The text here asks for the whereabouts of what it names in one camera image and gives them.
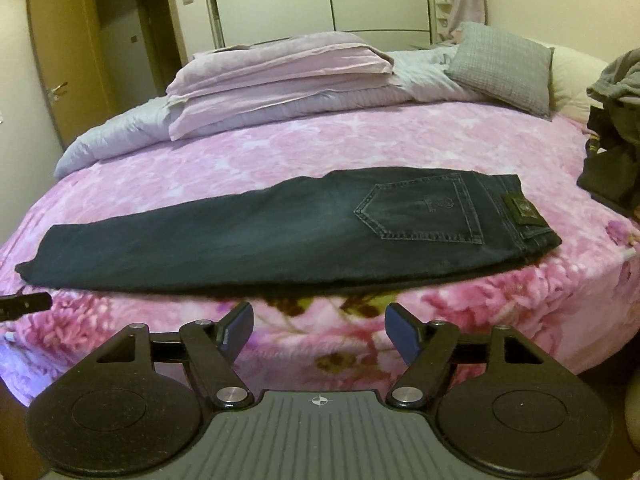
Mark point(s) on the pink floral blanket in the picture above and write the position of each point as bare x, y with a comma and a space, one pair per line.
300, 150

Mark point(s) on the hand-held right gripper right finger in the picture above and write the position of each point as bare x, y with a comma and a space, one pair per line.
402, 327

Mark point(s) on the folded pink bedsheets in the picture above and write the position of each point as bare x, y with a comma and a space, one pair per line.
280, 70

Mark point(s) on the grey square pillow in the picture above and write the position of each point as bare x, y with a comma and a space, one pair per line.
500, 65

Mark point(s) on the dark blue denim pants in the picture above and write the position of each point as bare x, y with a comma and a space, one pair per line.
250, 240

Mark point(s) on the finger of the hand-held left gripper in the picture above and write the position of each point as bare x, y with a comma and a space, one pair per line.
25, 305

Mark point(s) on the small white wall shelf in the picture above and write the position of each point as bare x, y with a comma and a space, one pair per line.
442, 15

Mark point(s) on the cream pillow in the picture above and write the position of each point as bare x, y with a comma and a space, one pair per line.
570, 80

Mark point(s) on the light grey duvet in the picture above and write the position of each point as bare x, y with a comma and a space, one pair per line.
110, 135

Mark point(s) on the yellow and black striped cloth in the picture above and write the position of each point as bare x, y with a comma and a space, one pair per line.
593, 145

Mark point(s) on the wooden door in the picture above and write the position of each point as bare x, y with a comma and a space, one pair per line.
65, 35

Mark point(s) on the grey crumpled garment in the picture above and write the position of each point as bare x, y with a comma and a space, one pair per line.
620, 85

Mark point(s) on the dark crumpled garment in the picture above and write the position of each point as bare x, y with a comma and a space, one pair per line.
615, 175

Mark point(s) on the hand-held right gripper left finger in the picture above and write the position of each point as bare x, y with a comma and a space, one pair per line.
240, 325

